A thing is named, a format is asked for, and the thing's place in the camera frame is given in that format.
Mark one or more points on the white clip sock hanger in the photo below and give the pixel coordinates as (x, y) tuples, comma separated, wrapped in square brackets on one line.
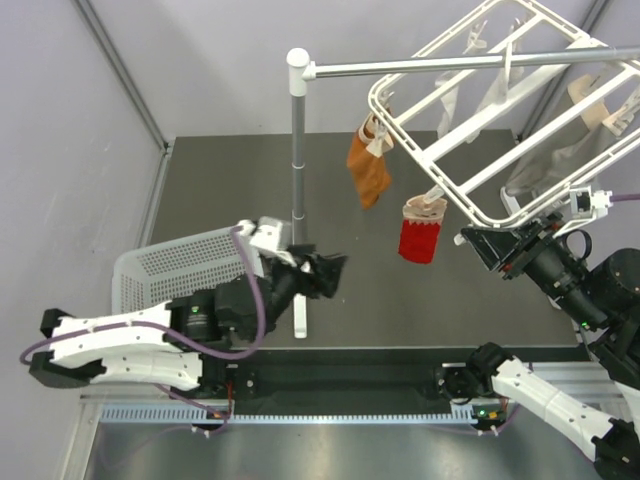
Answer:
[(427, 158)]

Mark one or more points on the slotted grey cable duct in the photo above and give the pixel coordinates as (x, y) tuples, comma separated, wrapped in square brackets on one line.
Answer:
[(175, 413)]

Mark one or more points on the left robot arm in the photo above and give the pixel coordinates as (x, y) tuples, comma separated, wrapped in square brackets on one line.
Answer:
[(184, 343)]

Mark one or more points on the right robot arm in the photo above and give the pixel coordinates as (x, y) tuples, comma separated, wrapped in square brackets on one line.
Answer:
[(603, 300)]

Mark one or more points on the dark grey table mat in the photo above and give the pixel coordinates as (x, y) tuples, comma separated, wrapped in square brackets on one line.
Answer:
[(383, 301)]

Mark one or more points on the metal drying rack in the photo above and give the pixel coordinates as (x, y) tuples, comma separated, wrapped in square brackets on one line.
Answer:
[(301, 70)]

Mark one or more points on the orange beige sock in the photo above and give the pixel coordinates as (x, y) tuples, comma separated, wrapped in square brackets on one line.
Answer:
[(366, 160)]

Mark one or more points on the red sock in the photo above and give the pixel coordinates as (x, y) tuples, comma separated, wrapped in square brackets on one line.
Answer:
[(421, 226)]

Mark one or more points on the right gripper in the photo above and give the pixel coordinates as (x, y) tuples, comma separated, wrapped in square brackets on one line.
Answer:
[(505, 245)]

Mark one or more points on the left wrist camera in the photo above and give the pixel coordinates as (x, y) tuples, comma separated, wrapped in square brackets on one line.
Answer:
[(270, 237)]

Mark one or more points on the white perforated plastic basket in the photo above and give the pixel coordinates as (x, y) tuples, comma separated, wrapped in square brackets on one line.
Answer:
[(154, 274)]

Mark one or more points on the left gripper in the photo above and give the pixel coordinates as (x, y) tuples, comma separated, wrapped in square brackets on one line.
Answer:
[(327, 271)]

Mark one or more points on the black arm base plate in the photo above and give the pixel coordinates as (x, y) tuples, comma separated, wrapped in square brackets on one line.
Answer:
[(340, 388)]

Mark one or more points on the grey beige sock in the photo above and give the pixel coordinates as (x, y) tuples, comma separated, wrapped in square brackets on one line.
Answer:
[(567, 150)]

